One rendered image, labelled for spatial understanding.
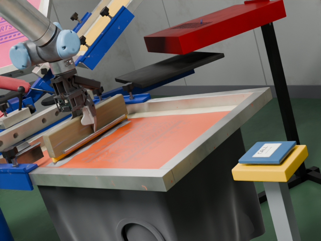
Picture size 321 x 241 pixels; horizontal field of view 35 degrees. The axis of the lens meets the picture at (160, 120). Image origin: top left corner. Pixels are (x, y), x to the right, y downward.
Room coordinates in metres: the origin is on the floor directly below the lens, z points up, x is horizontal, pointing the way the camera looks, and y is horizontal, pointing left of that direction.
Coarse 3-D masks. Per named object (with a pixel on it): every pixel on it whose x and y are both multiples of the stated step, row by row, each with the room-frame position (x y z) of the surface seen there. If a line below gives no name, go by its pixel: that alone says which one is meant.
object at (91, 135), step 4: (120, 116) 1.68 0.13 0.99; (124, 116) 1.69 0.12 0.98; (112, 120) 1.65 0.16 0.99; (116, 120) 1.65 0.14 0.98; (108, 124) 1.62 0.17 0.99; (112, 124) 1.64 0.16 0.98; (100, 128) 1.60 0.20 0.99; (104, 128) 1.61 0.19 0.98; (92, 132) 1.58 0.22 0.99; (96, 132) 1.58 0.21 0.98; (88, 136) 1.55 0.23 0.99; (92, 136) 1.56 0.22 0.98; (80, 140) 1.53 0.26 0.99; (84, 140) 1.53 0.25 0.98; (72, 144) 1.51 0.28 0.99; (76, 144) 1.51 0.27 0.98; (80, 144) 1.52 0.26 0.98; (68, 148) 1.48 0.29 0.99; (72, 148) 1.49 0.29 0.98; (64, 152) 1.47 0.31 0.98; (68, 152) 1.48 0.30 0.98
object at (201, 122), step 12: (132, 120) 1.70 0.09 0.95; (144, 120) 1.66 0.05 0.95; (156, 120) 1.61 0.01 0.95; (168, 120) 1.57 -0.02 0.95; (192, 120) 1.49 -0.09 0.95; (204, 120) 1.45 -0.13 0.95; (216, 120) 1.42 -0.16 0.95; (120, 132) 1.60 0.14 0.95; (180, 132) 1.41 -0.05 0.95; (192, 132) 1.38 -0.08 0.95
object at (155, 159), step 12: (96, 144) 1.55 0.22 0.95; (168, 144) 1.34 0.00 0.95; (180, 144) 1.31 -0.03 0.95; (48, 156) 1.58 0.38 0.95; (84, 156) 1.46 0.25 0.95; (144, 156) 1.30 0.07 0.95; (156, 156) 1.27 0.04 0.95; (168, 156) 1.24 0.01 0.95; (132, 168) 1.24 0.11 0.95; (144, 168) 1.21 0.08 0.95; (156, 168) 1.19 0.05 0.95
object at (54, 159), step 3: (126, 117) 1.73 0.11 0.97; (120, 120) 1.70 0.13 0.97; (111, 126) 1.66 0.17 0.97; (102, 132) 1.63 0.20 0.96; (96, 135) 1.61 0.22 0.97; (93, 138) 1.59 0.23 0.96; (87, 141) 1.57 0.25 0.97; (81, 144) 1.55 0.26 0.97; (78, 147) 1.54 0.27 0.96; (72, 150) 1.52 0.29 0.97; (66, 153) 1.50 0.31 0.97; (60, 156) 1.48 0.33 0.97; (63, 156) 1.49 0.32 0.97; (54, 159) 1.46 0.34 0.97; (57, 159) 1.47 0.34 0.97
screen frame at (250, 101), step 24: (192, 96) 1.64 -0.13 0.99; (216, 96) 1.56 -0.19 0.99; (240, 96) 1.50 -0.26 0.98; (264, 96) 1.44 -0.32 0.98; (240, 120) 1.31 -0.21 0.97; (192, 144) 1.18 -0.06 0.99; (216, 144) 1.21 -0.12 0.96; (48, 168) 1.33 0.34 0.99; (72, 168) 1.27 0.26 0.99; (96, 168) 1.21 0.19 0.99; (120, 168) 1.16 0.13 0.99; (168, 168) 1.07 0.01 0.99; (192, 168) 1.11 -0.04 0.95
